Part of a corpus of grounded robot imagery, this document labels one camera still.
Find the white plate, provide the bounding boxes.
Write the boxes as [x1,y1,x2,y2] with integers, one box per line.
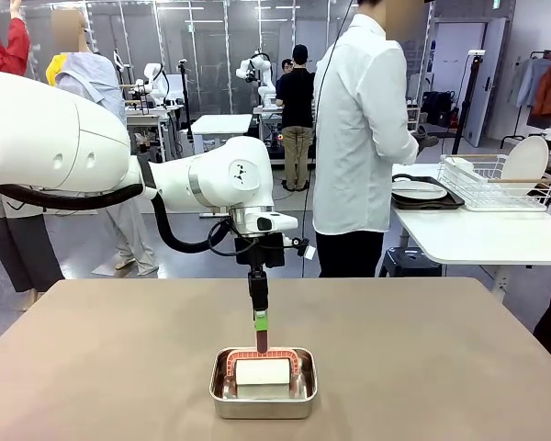
[504,135,550,183]
[392,179,448,200]

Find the dark tray with handles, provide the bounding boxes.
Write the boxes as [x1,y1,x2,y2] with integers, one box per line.
[391,173,466,211]

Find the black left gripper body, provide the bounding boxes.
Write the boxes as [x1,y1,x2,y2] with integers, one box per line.
[234,232,287,276]

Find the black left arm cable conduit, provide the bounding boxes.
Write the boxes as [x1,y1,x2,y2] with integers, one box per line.
[0,155,240,254]

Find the person in white shirt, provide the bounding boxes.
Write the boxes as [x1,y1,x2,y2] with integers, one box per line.
[311,0,419,279]

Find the person with dark hair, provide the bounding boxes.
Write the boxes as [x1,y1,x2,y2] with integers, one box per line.
[275,58,296,93]

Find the white wire dish rack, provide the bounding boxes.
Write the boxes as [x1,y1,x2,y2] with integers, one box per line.
[438,153,551,212]

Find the black tripod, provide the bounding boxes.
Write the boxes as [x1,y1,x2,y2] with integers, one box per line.
[177,58,195,139]

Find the person right hand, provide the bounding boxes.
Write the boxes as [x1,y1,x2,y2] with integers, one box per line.
[415,127,441,152]

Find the black bag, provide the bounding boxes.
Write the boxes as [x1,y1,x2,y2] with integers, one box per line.
[421,90,458,130]

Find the robot workbench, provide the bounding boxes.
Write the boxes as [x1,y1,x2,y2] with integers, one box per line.
[252,104,286,153]

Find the rectangular steel container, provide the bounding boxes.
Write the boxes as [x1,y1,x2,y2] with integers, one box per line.
[209,346,319,420]

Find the white rectangular dish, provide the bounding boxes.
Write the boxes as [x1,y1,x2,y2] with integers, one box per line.
[444,156,477,183]

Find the white standing desk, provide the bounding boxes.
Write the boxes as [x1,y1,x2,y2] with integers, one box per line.
[190,113,253,155]

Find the black stand white top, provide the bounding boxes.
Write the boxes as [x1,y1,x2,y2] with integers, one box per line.
[454,49,487,153]

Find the white table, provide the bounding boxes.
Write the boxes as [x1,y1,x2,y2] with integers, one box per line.
[391,163,551,304]

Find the black stool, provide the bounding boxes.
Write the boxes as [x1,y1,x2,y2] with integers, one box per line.
[378,246,442,278]

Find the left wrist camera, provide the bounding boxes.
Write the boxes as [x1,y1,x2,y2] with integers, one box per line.
[282,234,317,260]

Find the person in yellow hoodie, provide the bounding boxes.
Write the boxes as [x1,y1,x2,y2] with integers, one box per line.
[45,53,70,86]

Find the light blue hanging shirt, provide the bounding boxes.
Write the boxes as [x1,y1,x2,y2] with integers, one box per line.
[516,57,551,109]

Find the white plate standing upright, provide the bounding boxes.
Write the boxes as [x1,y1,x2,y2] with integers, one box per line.
[504,135,550,183]

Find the person in black cap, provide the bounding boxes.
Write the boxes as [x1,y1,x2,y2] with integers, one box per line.
[275,44,317,192]

